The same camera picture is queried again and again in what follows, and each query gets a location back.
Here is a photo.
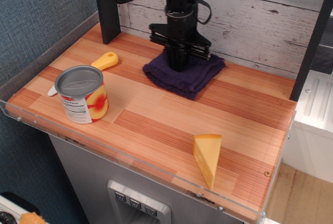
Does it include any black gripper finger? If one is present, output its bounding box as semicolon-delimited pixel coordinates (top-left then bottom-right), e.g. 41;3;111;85
165;43;178;71
178;47;190;72

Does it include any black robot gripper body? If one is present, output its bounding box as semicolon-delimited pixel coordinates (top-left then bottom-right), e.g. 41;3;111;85
149;10;211;60

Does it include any dark purple cloth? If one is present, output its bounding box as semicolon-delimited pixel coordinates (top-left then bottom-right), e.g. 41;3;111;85
143;51;226;100

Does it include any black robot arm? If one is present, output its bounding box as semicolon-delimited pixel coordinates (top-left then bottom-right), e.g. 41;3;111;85
149;0;211;72

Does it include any clear acrylic table guard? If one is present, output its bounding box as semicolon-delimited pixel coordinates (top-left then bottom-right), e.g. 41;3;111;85
2;15;296;223

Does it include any yellow cheese wedge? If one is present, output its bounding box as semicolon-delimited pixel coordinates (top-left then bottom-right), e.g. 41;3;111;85
193;134;222;191

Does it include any tin can with red-yellow label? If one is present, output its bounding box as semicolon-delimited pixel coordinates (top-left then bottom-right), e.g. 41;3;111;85
55;65;109;124

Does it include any grey cabinet with dispenser panel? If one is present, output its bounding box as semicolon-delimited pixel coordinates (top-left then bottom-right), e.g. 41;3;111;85
50;136;241;223

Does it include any white toy sink unit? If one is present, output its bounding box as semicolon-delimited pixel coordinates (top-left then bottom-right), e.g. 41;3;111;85
282;71;332;183

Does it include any orange object bottom left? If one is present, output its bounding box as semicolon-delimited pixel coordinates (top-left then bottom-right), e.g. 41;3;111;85
19;212;46;224

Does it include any white black device bottom left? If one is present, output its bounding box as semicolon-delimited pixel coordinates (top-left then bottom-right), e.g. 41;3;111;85
1;192;40;223

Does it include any dark left frame post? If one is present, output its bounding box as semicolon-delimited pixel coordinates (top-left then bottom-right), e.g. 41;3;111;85
96;0;121;44

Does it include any dark frame post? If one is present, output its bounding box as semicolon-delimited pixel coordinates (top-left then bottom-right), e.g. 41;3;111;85
289;0;332;102
96;0;121;44

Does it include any dark right frame post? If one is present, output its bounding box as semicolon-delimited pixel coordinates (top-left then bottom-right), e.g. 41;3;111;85
289;0;332;102

